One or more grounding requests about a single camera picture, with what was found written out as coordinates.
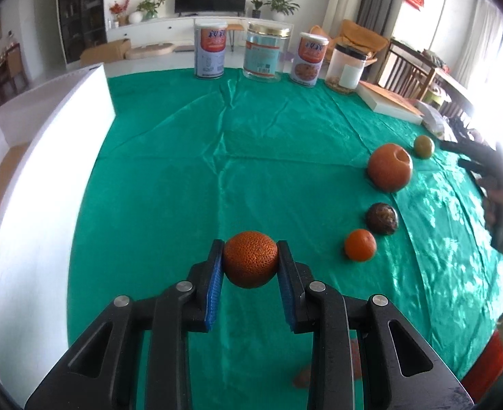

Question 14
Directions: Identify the clear jar with gold lid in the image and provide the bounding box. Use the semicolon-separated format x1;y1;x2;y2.
243;22;291;82

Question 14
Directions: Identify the red flower bouquet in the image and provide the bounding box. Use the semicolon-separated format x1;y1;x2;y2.
109;0;131;26

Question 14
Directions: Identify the orange tangerine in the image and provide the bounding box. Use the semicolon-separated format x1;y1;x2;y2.
223;231;279;289
344;229;377;262

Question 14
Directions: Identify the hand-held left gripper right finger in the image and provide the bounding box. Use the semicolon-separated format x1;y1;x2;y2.
276;239;476;410

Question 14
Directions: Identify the beige flat cushion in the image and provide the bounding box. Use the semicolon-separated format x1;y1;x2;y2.
124;41;176;59

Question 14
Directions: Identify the flat white box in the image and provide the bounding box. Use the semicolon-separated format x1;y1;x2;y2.
357;81;425;126

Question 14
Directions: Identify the red apple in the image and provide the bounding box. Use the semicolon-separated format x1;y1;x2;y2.
366;143;413;193

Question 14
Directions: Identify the large green potted plant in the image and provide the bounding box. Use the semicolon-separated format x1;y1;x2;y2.
265;0;300;21

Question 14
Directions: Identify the red and white tin can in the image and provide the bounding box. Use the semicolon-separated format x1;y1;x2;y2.
290;32;330;88

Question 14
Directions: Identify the green orange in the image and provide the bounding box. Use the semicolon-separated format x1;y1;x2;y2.
414;135;435;160

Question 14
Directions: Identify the white curtain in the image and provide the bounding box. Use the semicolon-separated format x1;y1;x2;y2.
452;0;503;90

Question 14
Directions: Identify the blue and red tin can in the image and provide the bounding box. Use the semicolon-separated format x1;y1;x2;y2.
194;19;228;80

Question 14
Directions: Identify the dark brown mushroom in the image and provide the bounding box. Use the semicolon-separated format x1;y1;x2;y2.
366;202;400;236

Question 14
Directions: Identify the brown sweet potato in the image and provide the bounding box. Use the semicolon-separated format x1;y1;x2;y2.
292;341;365;390

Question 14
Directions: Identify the orange beanbag chair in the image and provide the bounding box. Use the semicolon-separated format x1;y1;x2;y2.
309;19;390;69

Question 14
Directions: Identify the dark glass display cabinet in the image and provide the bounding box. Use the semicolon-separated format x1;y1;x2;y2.
57;0;107;66

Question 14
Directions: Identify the white foam box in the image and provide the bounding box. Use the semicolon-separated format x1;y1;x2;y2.
0;63;116;379

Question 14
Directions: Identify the wooden chair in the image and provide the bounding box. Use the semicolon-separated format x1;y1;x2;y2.
378;38;476;120

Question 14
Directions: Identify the crumpled plastic bag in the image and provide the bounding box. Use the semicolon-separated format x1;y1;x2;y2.
416;101;449;137

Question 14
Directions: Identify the white jar with black lid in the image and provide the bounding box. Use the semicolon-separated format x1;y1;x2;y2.
325;43;369;95

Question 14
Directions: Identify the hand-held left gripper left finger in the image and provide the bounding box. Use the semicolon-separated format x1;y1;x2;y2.
24;239;226;410

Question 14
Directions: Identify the orange-red stool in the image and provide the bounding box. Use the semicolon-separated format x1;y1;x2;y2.
460;329;503;389

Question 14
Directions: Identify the white television cabinet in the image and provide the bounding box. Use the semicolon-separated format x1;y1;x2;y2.
105;14;305;50

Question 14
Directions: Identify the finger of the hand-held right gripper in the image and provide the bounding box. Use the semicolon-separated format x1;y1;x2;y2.
440;138;497;160
457;158;502;180

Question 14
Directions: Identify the leafy green potted plant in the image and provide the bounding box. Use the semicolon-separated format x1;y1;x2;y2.
137;0;166;20

